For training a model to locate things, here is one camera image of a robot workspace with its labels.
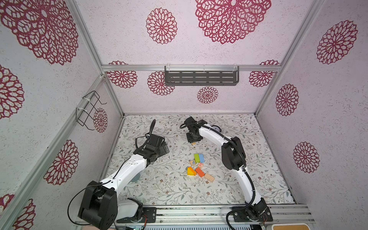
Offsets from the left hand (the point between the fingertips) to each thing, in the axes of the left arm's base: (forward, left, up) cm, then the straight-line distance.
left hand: (159, 152), depth 87 cm
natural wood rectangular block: (-13, -30, -9) cm, 34 cm away
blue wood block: (0, -27, -10) cm, 28 cm away
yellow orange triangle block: (-9, -18, -8) cm, 22 cm away
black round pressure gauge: (+24, -40, -8) cm, 47 cm away
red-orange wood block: (-9, -25, -10) cm, 28 cm away
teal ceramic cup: (-13, +15, -9) cm, 22 cm away
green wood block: (0, -23, -10) cm, 25 cm away
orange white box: (-38, -63, -4) cm, 74 cm away
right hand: (+15, -21, -7) cm, 26 cm away
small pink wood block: (-5, -25, -9) cm, 27 cm away
